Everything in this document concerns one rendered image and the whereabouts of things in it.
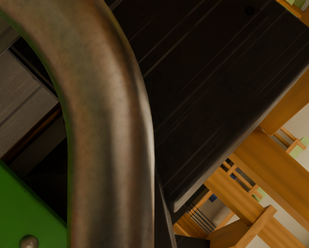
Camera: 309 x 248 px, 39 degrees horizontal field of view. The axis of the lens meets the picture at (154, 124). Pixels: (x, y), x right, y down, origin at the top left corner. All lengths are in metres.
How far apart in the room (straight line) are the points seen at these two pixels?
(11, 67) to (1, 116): 0.13
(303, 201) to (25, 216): 0.86
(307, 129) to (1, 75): 9.98
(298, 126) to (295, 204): 9.42
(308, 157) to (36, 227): 10.10
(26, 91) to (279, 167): 0.60
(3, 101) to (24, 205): 0.52
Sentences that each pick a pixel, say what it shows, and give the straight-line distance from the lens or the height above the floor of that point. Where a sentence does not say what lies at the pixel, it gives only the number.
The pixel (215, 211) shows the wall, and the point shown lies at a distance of 9.45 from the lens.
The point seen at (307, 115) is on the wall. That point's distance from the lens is 10.64.
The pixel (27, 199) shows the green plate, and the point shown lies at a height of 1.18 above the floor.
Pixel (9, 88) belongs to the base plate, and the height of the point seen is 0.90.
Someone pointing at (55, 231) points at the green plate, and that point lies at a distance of 0.27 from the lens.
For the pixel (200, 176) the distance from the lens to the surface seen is 0.33.
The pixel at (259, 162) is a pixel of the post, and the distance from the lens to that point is 1.05.
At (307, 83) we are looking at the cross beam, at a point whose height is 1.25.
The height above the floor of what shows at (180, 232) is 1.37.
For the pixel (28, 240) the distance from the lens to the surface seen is 0.27.
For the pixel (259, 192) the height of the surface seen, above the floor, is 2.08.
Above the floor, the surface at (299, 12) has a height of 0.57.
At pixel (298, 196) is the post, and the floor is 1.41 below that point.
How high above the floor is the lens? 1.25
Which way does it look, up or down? 11 degrees down
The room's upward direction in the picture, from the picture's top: 133 degrees clockwise
